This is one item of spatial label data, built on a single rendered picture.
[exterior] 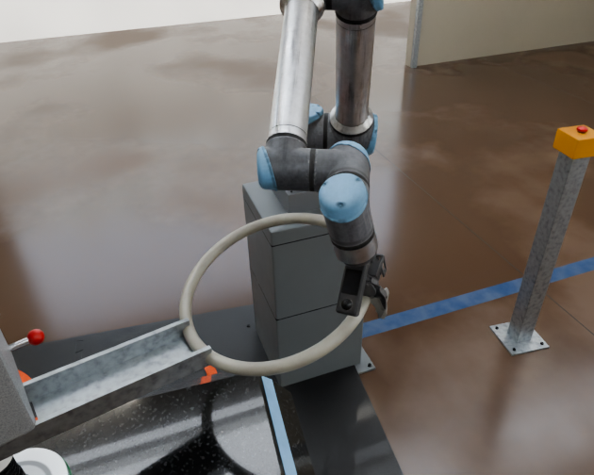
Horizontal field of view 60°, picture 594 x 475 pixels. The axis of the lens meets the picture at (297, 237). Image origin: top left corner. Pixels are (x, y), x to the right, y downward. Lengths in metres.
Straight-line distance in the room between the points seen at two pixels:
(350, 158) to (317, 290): 1.10
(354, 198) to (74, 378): 0.70
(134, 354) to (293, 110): 0.65
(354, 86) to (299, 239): 0.59
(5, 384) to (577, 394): 2.27
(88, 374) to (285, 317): 1.06
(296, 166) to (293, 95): 0.19
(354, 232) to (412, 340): 1.72
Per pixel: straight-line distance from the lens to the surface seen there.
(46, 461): 1.35
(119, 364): 1.24
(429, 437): 2.32
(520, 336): 2.75
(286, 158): 1.06
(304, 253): 1.94
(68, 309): 3.08
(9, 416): 1.02
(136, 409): 1.42
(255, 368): 1.12
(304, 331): 2.21
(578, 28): 8.23
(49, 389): 1.22
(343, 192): 0.96
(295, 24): 1.32
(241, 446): 1.30
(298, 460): 1.33
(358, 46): 1.55
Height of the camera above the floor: 1.88
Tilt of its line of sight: 35 degrees down
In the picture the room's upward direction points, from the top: 2 degrees counter-clockwise
